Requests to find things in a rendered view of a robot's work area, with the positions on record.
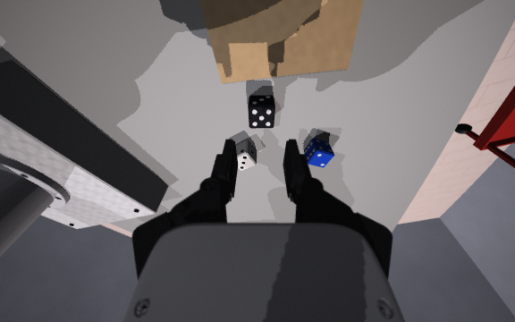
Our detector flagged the blue die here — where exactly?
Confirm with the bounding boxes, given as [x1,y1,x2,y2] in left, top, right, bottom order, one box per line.
[304,139,334,167]

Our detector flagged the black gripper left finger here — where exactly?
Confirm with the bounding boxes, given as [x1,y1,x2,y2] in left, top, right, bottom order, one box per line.
[132,140,238,280]

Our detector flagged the white die with black pips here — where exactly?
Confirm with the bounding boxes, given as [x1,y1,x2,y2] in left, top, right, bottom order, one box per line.
[236,140,257,171]

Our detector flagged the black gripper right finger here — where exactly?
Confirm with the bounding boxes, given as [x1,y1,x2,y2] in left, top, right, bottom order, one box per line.
[283,139,393,280]

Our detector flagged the tan mat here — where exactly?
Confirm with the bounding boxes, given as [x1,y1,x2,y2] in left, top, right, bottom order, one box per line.
[199,0,364,84]

